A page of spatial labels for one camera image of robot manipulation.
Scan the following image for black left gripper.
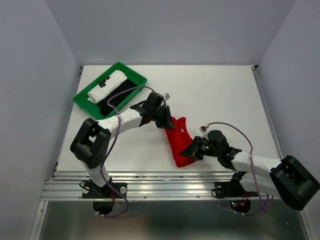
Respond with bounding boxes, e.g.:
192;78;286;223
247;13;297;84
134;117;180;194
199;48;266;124
151;105;176;130

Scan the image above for black rolled t shirt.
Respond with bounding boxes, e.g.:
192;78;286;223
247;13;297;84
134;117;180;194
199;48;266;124
97;78;138;119

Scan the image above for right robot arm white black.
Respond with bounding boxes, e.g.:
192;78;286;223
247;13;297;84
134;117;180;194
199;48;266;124
179;136;320;211

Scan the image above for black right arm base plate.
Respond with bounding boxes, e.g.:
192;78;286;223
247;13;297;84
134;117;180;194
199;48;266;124
211;181;258;199

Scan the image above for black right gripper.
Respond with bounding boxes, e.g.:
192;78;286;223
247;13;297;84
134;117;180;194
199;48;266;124
178;136;220;161

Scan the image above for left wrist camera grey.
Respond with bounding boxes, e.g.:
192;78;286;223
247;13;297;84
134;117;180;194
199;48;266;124
142;91;170;111

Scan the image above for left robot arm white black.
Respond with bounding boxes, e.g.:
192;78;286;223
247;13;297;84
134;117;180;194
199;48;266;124
70;105;176;197

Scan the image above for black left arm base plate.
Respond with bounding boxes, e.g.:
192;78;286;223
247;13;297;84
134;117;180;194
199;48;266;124
79;180;128;199

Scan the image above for white rolled t shirt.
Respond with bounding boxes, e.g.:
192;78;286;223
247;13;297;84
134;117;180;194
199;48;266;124
87;70;127;104

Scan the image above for aluminium frame rails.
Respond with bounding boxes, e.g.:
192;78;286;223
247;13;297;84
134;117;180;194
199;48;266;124
30;65;318;240

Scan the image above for green plastic tray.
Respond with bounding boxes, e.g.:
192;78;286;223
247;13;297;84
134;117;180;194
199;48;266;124
73;62;147;120

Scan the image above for red t shirt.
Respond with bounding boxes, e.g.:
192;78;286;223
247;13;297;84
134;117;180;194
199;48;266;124
165;117;196;168

